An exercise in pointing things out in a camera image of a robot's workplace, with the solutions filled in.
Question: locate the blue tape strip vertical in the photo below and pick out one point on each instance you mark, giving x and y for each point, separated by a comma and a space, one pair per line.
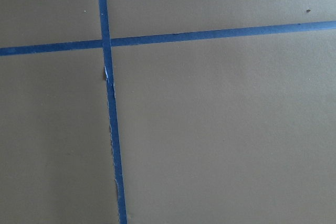
114, 131

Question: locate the blue tape strip horizontal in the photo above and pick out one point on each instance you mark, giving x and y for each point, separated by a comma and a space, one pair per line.
163, 38

